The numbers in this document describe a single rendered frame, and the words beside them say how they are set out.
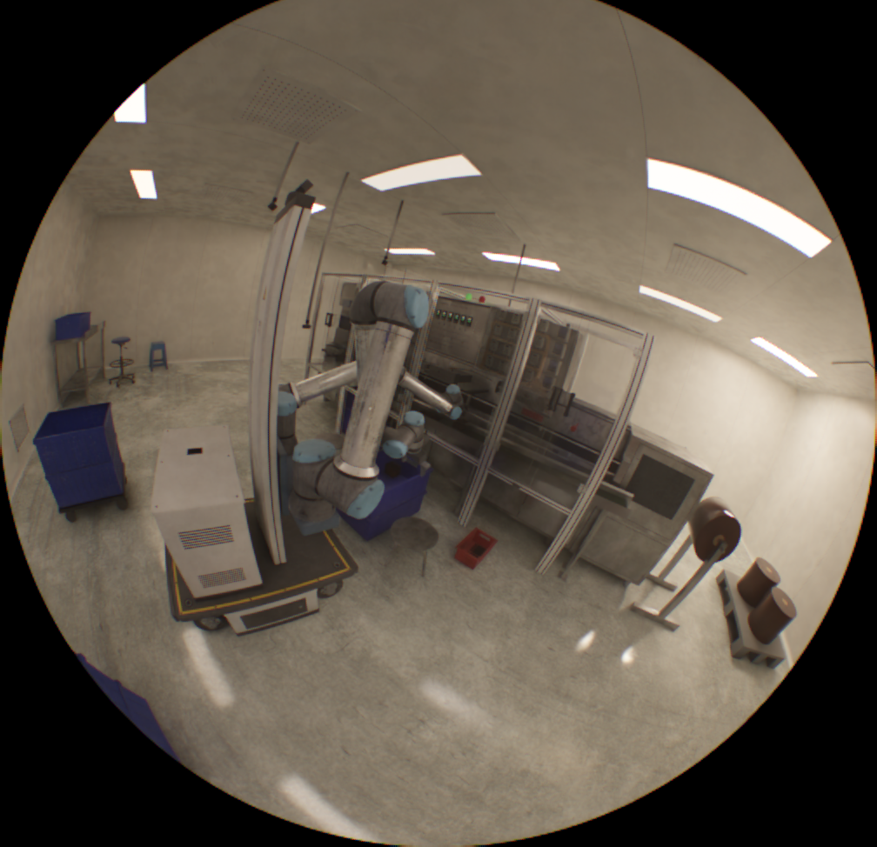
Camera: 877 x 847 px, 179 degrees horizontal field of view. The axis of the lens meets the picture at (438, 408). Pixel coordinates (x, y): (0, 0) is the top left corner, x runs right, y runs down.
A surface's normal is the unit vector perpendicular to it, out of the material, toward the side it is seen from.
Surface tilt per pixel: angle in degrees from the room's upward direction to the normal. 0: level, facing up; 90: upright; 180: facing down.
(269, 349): 90
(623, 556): 90
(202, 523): 90
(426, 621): 0
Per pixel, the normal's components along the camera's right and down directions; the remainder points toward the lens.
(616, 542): -0.60, 0.11
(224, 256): 0.76, 0.37
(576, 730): 0.25, -0.92
